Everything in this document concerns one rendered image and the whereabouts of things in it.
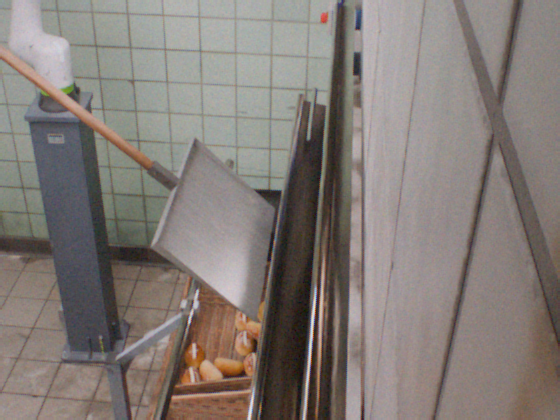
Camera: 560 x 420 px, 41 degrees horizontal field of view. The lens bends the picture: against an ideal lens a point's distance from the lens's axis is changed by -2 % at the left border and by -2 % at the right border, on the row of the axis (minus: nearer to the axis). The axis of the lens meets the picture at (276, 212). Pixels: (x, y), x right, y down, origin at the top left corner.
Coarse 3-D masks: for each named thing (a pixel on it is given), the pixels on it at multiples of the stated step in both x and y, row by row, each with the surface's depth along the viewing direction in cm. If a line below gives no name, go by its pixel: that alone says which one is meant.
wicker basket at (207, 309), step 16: (208, 304) 281; (224, 304) 280; (208, 320) 275; (224, 320) 275; (192, 336) 268; (224, 336) 268; (208, 352) 261; (224, 352) 262; (256, 352) 262; (176, 384) 229; (192, 384) 227; (208, 384) 227; (224, 384) 226; (240, 384) 226
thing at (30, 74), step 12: (0, 48) 198; (12, 60) 199; (24, 72) 200; (36, 72) 202; (36, 84) 202; (48, 84) 203; (60, 96) 204; (72, 108) 205; (84, 120) 207; (96, 120) 208; (108, 132) 209; (120, 144) 210; (132, 156) 212; (144, 156) 213; (144, 168) 214
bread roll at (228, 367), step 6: (216, 360) 251; (222, 360) 250; (228, 360) 250; (234, 360) 250; (216, 366) 251; (222, 366) 249; (228, 366) 249; (234, 366) 249; (240, 366) 250; (222, 372) 250; (228, 372) 249; (234, 372) 250; (240, 372) 251
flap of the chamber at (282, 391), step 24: (312, 144) 215; (312, 168) 205; (312, 192) 195; (288, 216) 185; (312, 216) 187; (288, 240) 177; (312, 240) 179; (288, 264) 170; (312, 264) 172; (288, 288) 163; (288, 312) 157; (288, 336) 151; (288, 360) 146; (288, 384) 141; (264, 408) 135; (288, 408) 137
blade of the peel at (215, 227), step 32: (192, 160) 235; (192, 192) 225; (224, 192) 237; (256, 192) 250; (160, 224) 203; (192, 224) 215; (224, 224) 226; (256, 224) 239; (192, 256) 206; (224, 256) 216; (256, 256) 228; (224, 288) 207; (256, 288) 218; (256, 320) 208
